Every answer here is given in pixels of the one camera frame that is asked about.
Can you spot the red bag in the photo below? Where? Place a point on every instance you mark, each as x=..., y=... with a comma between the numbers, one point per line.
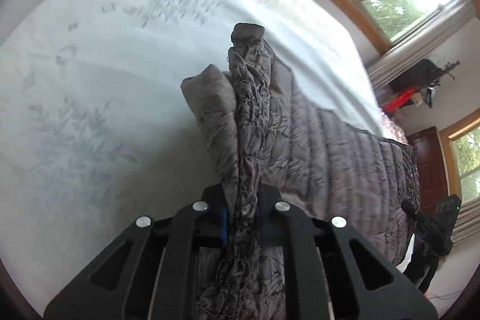
x=401, y=98

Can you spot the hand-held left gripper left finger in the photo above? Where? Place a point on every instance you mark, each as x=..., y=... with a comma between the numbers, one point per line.
x=223, y=226

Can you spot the pink floral quilt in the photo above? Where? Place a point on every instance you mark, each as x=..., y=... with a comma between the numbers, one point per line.
x=393, y=127

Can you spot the grey quilted comforter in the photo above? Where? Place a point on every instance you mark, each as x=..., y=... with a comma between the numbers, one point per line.
x=318, y=155

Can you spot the white embroidered bed sheet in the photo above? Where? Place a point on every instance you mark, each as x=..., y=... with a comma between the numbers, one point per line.
x=93, y=98

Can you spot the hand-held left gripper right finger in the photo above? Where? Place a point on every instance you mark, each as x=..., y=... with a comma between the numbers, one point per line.
x=264, y=233

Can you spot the person's right forearm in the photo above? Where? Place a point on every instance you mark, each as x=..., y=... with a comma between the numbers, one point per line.
x=423, y=267

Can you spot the small wooden framed window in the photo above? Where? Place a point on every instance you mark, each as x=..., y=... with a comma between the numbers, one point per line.
x=468, y=158

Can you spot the striped beige curtain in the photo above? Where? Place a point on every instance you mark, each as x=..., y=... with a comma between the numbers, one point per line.
x=468, y=218

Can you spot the dark hanging clothes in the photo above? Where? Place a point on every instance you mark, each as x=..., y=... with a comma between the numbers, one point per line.
x=416, y=74

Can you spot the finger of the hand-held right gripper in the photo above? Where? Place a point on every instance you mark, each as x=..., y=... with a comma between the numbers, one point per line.
x=412, y=212

